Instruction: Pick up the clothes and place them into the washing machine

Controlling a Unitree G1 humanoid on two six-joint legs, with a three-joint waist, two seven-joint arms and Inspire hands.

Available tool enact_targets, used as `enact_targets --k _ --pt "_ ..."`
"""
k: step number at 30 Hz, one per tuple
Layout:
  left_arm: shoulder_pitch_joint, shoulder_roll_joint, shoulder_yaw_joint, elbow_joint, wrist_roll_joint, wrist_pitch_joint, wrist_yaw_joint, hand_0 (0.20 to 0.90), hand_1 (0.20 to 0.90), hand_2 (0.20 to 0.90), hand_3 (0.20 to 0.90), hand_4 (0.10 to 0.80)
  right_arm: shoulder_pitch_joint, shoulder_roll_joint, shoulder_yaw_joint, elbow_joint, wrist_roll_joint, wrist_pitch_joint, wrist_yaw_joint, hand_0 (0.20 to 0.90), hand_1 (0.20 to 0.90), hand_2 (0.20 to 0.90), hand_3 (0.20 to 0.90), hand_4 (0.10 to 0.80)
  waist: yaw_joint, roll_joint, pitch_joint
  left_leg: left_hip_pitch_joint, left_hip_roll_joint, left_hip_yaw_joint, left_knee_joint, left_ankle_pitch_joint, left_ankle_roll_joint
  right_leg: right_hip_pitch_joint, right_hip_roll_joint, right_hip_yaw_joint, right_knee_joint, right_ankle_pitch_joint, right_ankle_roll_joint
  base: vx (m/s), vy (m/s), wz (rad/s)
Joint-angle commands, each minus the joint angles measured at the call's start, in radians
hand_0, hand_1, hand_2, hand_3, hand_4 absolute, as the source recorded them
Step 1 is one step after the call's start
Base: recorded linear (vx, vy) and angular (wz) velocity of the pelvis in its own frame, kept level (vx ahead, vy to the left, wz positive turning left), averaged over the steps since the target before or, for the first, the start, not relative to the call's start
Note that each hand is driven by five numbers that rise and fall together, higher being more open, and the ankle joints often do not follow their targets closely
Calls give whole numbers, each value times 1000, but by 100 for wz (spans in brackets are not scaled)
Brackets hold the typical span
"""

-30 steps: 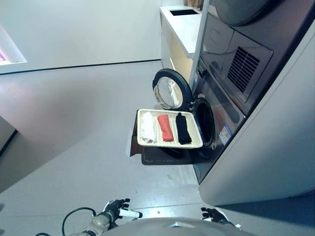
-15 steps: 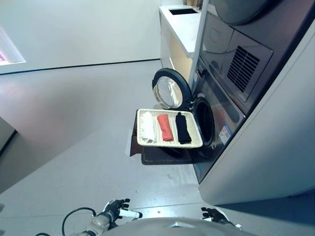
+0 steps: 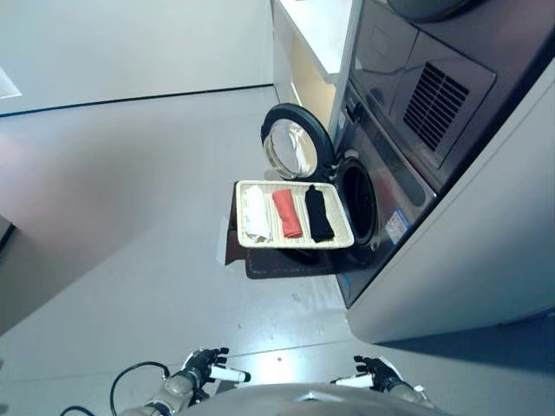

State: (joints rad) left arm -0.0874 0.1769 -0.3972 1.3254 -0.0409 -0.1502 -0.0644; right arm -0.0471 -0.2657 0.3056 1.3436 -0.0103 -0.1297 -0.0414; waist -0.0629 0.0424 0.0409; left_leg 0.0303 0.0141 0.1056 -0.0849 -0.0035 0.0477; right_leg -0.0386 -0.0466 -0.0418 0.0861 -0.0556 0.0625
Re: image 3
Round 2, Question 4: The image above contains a white cabinet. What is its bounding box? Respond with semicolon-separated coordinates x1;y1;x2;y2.
271;0;364;144

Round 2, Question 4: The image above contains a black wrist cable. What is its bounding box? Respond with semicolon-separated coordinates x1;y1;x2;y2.
58;361;171;416

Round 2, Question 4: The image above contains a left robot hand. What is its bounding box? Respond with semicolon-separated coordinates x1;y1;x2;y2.
180;346;252;389

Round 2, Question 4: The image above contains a dark brown stool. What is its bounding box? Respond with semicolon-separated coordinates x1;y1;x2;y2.
224;180;336;280

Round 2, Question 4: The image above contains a round washing machine door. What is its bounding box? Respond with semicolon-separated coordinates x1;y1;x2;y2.
260;103;337;184

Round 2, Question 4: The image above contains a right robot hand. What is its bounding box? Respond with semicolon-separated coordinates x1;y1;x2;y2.
330;354;407;393

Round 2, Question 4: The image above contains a dark grey washing machine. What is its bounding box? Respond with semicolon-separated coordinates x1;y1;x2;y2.
325;0;555;309

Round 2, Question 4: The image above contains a folded red cloth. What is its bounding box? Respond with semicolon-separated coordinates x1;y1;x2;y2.
271;188;303;239

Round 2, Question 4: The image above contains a dark object at wall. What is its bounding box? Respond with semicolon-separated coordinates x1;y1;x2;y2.
0;215;16;255

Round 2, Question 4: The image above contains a folded white cloth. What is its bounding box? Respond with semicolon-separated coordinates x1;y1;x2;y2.
239;185;273;242

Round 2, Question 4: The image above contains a dark dryer unit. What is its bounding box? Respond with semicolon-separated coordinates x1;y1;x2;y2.
384;0;473;23

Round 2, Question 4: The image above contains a white side panel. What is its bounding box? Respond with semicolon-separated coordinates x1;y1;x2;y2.
345;77;555;346

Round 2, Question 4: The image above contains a cream plastic tray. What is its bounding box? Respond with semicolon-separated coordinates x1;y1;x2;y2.
235;179;356;250

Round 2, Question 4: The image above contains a folded black cloth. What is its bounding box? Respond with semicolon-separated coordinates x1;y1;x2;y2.
304;185;336;244

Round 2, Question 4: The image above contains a grey robot torso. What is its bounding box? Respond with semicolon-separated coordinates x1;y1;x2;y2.
189;381;454;416

